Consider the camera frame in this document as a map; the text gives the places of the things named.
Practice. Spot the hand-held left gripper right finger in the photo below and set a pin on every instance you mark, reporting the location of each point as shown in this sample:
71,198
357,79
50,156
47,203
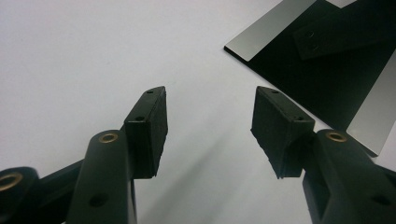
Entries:
280,133

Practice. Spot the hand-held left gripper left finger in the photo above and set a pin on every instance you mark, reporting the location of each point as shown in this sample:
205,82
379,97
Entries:
146,133

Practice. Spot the black tray with silver rim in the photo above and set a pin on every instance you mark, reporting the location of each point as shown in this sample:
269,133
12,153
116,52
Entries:
264,34

